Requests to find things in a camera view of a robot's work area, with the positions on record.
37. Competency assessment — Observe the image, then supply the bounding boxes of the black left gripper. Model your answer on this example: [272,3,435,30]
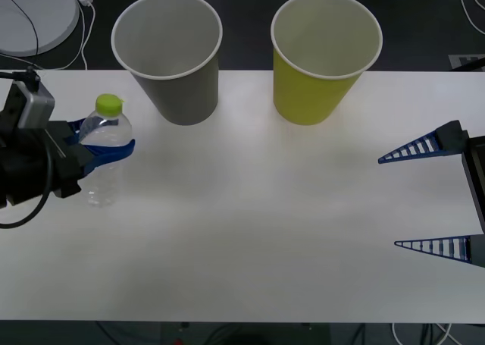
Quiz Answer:
[0,118,136,210]

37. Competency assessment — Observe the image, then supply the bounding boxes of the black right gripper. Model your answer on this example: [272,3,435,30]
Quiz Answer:
[377,119,485,268]

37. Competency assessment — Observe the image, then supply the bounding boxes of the clear bottle with green cap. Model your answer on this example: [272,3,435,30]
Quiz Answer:
[77,93,134,209]

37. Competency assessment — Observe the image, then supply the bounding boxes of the grey plastic waste bin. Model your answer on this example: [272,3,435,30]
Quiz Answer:
[111,0,224,127]

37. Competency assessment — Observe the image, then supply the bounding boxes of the grey round floor base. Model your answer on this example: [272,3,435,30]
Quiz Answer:
[0,0,81,58]

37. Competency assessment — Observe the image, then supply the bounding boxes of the grey floor outlet box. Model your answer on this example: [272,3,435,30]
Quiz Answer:
[448,53,485,72]

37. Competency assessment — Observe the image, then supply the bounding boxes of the yellow-green plastic waste bin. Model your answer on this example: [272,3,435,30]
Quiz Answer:
[270,0,384,127]

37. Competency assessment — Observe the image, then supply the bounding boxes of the white power strip cable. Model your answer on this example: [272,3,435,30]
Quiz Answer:
[44,3,97,72]

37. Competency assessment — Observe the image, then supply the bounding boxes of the thin black cable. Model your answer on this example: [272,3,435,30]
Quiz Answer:
[0,0,43,72]

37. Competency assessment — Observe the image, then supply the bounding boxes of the white cable under table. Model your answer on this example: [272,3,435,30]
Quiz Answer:
[391,321,460,345]

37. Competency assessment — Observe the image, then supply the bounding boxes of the white looped cable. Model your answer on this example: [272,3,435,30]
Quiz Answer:
[458,0,485,32]

